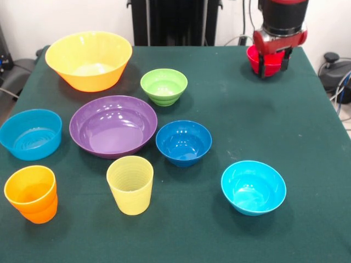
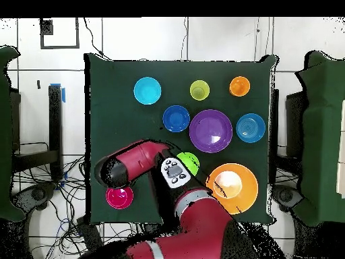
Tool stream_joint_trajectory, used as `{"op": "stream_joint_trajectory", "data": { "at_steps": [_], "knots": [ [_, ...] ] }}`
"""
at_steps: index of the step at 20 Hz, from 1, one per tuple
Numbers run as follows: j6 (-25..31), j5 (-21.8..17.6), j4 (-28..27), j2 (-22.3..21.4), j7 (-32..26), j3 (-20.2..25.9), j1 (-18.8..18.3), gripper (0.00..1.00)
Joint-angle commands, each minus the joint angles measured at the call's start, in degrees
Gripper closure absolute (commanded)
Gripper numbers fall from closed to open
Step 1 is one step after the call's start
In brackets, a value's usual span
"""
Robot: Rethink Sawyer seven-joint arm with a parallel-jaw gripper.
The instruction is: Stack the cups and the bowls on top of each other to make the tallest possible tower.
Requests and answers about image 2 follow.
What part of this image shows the red-pink cup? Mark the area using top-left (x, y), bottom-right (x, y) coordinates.
top-left (110, 188), bottom-right (130, 206)

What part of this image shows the red-pink bowl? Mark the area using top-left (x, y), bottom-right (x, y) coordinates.
top-left (105, 185), bottom-right (135, 210)

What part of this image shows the dark blue bowl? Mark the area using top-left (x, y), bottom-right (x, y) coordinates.
top-left (162, 105), bottom-right (191, 134)

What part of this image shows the green bowl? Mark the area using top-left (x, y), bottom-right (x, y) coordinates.
top-left (176, 152), bottom-right (201, 177)

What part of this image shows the large purple bowl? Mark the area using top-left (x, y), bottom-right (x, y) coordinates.
top-left (189, 109), bottom-right (233, 154)

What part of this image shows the dark green tablecloth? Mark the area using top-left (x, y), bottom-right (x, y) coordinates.
top-left (84, 52), bottom-right (278, 225)

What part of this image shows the cyan bowl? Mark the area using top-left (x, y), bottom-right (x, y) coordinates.
top-left (133, 76), bottom-right (162, 105)

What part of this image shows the yellow-green cup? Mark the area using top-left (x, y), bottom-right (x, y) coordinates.
top-left (189, 80), bottom-right (210, 101)

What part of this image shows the blue ribbed bowl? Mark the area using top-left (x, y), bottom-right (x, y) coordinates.
top-left (235, 113), bottom-right (267, 144)

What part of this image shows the orange cup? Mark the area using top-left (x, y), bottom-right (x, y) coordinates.
top-left (228, 76), bottom-right (251, 97)

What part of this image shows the large orange bowl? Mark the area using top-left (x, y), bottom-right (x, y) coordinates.
top-left (205, 163), bottom-right (259, 216)

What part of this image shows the black floor box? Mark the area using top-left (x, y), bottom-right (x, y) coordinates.
top-left (75, 215), bottom-right (105, 253)

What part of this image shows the black crossbar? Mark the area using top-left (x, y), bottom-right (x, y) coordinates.
top-left (11, 149), bottom-right (60, 173)

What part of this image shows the neighbouring green cloth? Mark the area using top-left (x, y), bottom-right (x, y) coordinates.
top-left (292, 51), bottom-right (345, 227)
top-left (0, 45), bottom-right (26, 223)

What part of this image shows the black post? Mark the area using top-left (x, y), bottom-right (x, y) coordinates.
top-left (48, 84), bottom-right (64, 181)

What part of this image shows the grey pedestal foot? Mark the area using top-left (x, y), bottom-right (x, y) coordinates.
top-left (13, 183), bottom-right (57, 214)
top-left (272, 184), bottom-right (304, 212)

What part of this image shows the black square frame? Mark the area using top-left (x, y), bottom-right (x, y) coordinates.
top-left (39, 17), bottom-right (81, 50)

